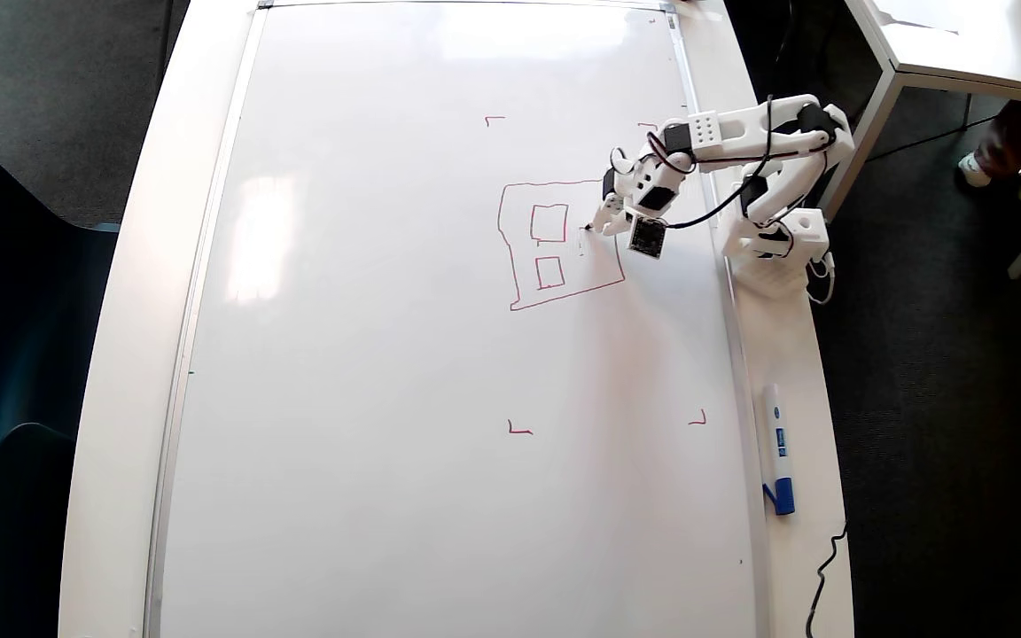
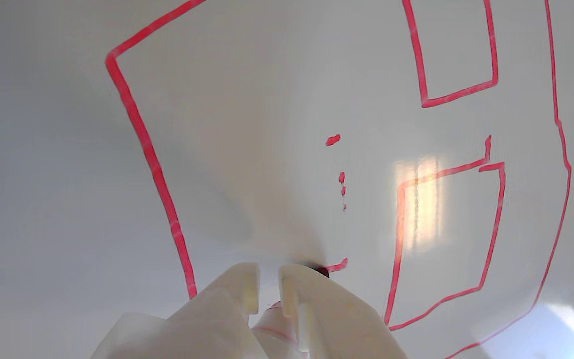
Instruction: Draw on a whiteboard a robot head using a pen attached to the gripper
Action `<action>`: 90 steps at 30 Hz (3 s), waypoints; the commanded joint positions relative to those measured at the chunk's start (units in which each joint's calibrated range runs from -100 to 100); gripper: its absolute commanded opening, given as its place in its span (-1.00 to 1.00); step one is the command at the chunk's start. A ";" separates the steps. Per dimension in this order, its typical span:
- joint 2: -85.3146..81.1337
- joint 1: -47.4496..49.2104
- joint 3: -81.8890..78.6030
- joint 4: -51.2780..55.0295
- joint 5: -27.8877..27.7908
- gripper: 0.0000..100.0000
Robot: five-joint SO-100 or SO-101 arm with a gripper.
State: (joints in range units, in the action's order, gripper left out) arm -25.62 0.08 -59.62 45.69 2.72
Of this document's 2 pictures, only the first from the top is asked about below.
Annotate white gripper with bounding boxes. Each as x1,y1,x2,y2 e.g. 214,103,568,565
590,157,688,236

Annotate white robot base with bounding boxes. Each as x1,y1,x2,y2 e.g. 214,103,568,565
723,208,830,300

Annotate blue and white marker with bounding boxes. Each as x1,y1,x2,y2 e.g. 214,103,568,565
760,381,797,517

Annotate white side table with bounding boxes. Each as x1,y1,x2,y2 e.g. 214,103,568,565
843,0,1021,280

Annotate small dark blue chair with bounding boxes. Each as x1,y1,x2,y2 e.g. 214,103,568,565
0,424,77,638

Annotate small wrist camera board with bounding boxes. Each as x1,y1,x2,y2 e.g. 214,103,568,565
627,215,666,261

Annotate black camera cable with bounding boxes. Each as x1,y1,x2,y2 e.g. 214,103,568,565
661,93,777,230

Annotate white base cable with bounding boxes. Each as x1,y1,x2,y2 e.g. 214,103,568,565
805,251,836,307

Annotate white whiteboard with metal frame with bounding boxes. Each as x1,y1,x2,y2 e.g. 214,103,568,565
143,0,773,638

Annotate thin black floor cable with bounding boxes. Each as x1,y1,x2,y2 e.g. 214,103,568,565
865,115,997,162

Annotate black power cable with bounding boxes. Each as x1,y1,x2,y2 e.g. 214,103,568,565
805,523,848,638

